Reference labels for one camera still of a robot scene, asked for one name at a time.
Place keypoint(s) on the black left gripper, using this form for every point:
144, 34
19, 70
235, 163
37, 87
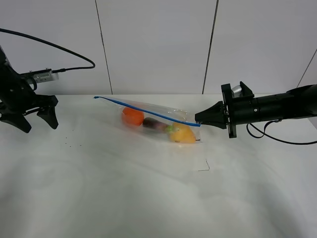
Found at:
17, 100

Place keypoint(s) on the yellow pear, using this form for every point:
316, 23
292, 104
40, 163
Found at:
181, 133

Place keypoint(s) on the orange fruit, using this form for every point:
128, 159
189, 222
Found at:
132, 117

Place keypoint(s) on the clear zip bag blue seal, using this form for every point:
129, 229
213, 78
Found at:
168, 115

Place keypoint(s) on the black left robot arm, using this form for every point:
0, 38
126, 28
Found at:
3, 55

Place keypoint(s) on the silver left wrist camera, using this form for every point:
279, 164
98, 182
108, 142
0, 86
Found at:
40, 76

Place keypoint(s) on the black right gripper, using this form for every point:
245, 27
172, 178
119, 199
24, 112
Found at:
231, 111

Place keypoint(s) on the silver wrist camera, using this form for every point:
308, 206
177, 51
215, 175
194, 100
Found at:
237, 91
40, 76

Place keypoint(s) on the purple eggplant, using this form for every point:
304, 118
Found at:
157, 125

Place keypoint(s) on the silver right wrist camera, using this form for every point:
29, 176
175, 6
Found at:
237, 91

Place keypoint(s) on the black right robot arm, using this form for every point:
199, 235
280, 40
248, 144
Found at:
297, 103

